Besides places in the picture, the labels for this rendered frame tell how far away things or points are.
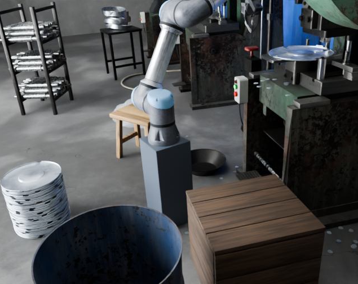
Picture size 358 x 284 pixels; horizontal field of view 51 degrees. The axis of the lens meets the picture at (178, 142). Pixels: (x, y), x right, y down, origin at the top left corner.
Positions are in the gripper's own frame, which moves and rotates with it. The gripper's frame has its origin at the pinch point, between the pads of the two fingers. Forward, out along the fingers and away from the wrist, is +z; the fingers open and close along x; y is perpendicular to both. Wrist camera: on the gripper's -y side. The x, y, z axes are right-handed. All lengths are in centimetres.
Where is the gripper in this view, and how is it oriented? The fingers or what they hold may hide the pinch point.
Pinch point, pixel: (252, 30)
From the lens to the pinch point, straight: 210.2
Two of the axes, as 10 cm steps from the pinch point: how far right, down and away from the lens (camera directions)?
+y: -2.2, -4.1, 8.8
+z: 0.6, 9.0, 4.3
